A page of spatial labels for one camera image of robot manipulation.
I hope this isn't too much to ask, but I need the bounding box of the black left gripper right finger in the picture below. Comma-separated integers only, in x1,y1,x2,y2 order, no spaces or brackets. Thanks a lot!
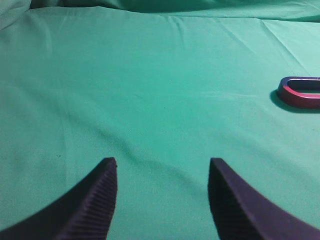
208,157,320,240

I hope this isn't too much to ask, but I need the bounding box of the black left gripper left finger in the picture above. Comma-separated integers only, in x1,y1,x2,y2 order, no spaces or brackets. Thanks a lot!
0,157,118,240

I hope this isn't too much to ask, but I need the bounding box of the green table cloth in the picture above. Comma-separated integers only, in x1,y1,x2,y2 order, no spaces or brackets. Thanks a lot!
0,0,320,240

